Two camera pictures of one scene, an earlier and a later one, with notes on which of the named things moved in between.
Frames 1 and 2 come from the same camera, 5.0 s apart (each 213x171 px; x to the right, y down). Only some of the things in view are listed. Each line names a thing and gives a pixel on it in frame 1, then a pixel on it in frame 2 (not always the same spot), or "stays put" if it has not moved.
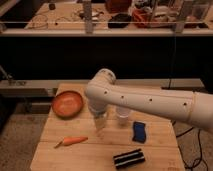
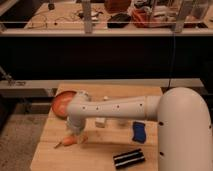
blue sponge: [139, 132] stays put
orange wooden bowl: [67, 104] stays put
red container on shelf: [141, 19] stays put
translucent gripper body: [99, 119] to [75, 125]
